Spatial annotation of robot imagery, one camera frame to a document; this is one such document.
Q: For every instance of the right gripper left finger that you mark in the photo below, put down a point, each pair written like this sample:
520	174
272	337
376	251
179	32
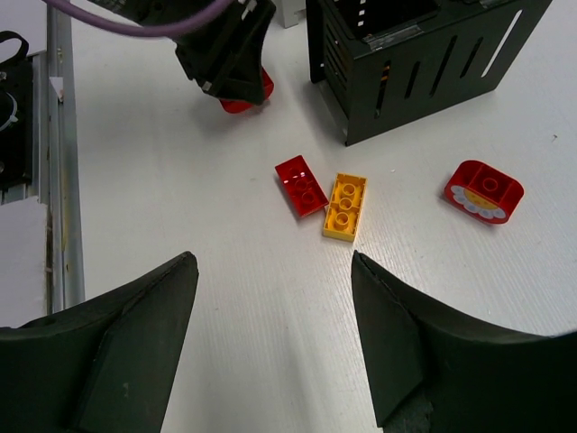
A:
105	365

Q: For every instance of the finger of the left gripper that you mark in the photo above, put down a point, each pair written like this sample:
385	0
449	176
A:
224	57

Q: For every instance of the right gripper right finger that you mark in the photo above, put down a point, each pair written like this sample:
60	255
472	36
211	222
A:
433	368

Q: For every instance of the red rectangular brick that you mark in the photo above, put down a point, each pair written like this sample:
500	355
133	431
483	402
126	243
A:
300	184

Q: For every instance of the red rounded flower brick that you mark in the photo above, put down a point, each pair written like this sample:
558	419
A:
483	192

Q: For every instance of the orange rectangular brick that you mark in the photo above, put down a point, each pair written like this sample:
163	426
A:
344	211

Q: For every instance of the white slotted container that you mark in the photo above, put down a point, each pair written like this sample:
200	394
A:
290	11

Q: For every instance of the black slotted container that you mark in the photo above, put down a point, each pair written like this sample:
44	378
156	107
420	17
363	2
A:
389	63

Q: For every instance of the aluminium table rail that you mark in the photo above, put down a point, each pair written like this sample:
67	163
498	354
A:
67	264

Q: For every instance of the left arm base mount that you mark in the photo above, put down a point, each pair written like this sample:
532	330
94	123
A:
16	115

